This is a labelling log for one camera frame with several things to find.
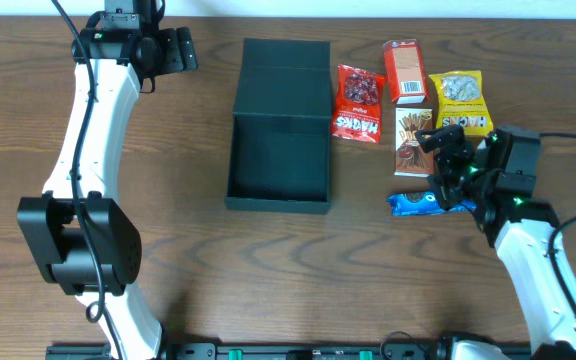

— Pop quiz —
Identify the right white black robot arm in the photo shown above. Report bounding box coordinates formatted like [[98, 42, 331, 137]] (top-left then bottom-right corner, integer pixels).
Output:
[[416, 125, 576, 359]]

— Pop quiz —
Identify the brown Pocky box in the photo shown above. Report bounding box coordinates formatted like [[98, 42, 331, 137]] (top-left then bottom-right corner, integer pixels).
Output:
[[394, 108, 434, 177]]

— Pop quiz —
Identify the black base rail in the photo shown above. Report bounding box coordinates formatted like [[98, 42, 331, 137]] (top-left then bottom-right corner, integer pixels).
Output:
[[45, 341, 534, 360]]

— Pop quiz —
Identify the yellow Hacks candy bag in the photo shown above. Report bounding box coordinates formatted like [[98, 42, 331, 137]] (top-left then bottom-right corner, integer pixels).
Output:
[[430, 70, 494, 137]]

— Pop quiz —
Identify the black gift box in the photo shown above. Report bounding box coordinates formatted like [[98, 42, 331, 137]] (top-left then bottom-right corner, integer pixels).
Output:
[[225, 38, 333, 214]]

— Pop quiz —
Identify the red Hacks candy bag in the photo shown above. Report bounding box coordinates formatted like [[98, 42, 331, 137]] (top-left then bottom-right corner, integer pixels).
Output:
[[331, 64, 386, 144]]

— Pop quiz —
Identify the blue Oreo cookie pack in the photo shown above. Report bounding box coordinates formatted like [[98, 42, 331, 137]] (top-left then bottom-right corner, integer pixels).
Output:
[[387, 191, 476, 217]]

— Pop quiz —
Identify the red cardboard snack box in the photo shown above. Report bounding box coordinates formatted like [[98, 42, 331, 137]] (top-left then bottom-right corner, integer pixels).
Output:
[[382, 39, 428, 105]]

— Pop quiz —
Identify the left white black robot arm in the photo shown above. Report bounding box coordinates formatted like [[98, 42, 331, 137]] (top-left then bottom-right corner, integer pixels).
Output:
[[17, 0, 198, 359]]

